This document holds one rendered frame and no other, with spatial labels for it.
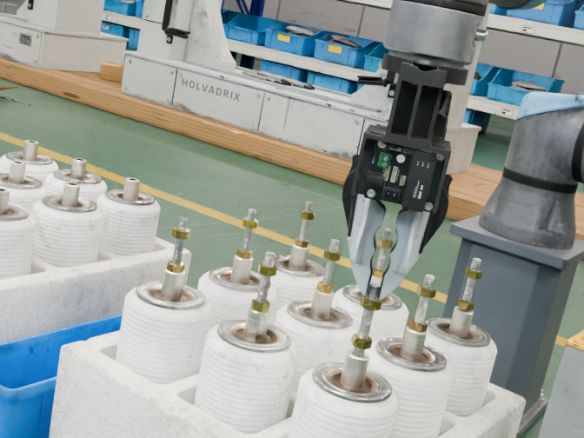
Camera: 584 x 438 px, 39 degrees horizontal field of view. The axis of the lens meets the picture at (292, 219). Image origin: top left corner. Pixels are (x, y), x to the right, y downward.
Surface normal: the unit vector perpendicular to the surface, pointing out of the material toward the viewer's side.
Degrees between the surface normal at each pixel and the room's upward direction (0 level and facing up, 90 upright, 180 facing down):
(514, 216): 72
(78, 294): 90
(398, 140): 90
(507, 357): 90
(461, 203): 90
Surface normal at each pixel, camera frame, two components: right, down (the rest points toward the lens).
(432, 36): -0.16, 0.22
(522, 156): -0.77, 0.00
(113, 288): 0.81, 0.29
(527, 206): -0.36, -0.16
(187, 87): -0.54, 0.11
